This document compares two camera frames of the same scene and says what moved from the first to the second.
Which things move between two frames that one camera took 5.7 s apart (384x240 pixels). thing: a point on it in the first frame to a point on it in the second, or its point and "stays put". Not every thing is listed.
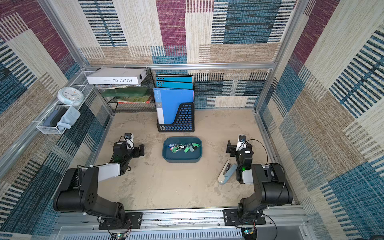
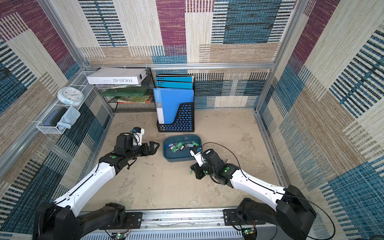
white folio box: (117, 76) stays put
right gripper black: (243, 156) to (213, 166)
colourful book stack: (145, 99) stays put
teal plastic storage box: (182, 149) stays put
